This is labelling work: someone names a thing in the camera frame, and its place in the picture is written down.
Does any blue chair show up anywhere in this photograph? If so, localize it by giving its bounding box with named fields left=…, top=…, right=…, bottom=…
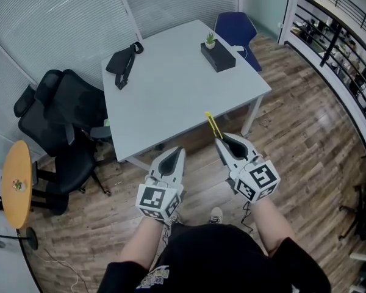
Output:
left=213, top=12, right=263, bottom=74

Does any person's shoe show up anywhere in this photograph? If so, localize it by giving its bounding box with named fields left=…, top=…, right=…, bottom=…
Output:
left=167, top=213, right=184, bottom=226
left=208, top=206, right=224, bottom=225

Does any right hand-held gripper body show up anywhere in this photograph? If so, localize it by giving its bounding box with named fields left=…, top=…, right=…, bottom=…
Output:
left=227, top=153, right=281, bottom=204

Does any person's right forearm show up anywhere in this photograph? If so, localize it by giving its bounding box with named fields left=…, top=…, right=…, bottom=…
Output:
left=249, top=197, right=297, bottom=256

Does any black rectangular box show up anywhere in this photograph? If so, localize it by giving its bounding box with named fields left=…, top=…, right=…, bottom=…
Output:
left=199, top=38, right=237, bottom=73

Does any person's black shirt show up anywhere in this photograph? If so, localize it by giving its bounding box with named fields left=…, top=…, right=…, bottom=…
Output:
left=96, top=223, right=333, bottom=293

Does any round wooden side table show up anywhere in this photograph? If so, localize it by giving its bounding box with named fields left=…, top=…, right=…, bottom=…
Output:
left=0, top=140, right=39, bottom=251

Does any person's right shoe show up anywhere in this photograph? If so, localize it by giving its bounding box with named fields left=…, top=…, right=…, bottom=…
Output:
left=208, top=206, right=224, bottom=225

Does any person's left shoe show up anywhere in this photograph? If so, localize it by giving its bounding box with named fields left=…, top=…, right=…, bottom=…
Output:
left=167, top=213, right=184, bottom=226

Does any grey table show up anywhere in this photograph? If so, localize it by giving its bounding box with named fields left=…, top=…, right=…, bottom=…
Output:
left=101, top=19, right=273, bottom=171

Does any black floor cable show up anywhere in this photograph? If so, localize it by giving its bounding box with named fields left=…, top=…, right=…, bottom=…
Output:
left=241, top=201, right=254, bottom=235

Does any thin white floor cable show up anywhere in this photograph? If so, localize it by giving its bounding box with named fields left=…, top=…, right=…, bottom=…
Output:
left=41, top=248, right=90, bottom=293

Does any person's left forearm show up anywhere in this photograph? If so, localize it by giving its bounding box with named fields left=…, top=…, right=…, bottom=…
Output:
left=118, top=214, right=171, bottom=266

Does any black metal railing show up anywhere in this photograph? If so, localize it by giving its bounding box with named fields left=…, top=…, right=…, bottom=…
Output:
left=291, top=0, right=366, bottom=155

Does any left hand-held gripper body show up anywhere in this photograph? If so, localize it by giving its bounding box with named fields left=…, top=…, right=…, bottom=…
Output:
left=135, top=170, right=187, bottom=223

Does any black mesh office chair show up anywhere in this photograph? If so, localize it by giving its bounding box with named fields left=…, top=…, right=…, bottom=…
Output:
left=13, top=84, right=112, bottom=216
left=34, top=68, right=112, bottom=143

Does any black tripod stand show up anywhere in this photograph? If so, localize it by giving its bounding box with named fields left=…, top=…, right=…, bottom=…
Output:
left=337, top=178, right=366, bottom=242

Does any small potted green plant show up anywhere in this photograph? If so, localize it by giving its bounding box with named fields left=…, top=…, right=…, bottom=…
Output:
left=204, top=31, right=217, bottom=50

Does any black waist bag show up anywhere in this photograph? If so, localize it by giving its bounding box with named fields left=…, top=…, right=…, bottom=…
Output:
left=105, top=41, right=145, bottom=90

